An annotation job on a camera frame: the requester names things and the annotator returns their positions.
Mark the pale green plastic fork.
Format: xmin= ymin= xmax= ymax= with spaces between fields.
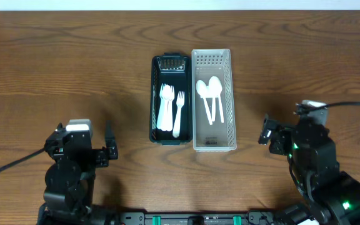
xmin=156 ymin=84 xmax=166 ymax=129

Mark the white plastic spoon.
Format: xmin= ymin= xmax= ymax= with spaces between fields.
xmin=161 ymin=85 xmax=174 ymax=131
xmin=208 ymin=76 xmax=223 ymax=121
xmin=196 ymin=80 xmax=213 ymax=125

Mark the white plastic fork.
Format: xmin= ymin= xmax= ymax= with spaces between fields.
xmin=167 ymin=86 xmax=175 ymax=131

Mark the white plastic fork angled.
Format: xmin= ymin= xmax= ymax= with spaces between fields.
xmin=172 ymin=91 xmax=185 ymax=138

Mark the white plastic spoon lowest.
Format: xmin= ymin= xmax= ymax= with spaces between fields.
xmin=217 ymin=91 xmax=224 ymax=123

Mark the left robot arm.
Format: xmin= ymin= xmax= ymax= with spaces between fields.
xmin=37 ymin=119 xmax=120 ymax=224

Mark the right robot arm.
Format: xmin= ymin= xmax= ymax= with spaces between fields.
xmin=258 ymin=116 xmax=360 ymax=224

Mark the clear plastic basket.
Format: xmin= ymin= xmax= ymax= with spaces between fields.
xmin=191 ymin=49 xmax=237 ymax=152

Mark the black plastic basket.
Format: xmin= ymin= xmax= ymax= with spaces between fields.
xmin=149 ymin=52 xmax=193 ymax=146

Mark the left black cable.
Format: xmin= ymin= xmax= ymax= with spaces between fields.
xmin=0 ymin=147 xmax=46 ymax=186

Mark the black cable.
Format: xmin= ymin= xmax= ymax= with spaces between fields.
xmin=295 ymin=101 xmax=360 ymax=115
xmin=0 ymin=147 xmax=46 ymax=186

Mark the right black cable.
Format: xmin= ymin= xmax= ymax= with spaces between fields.
xmin=295 ymin=101 xmax=360 ymax=115

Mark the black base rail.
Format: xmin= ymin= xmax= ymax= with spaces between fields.
xmin=118 ymin=211 xmax=284 ymax=225

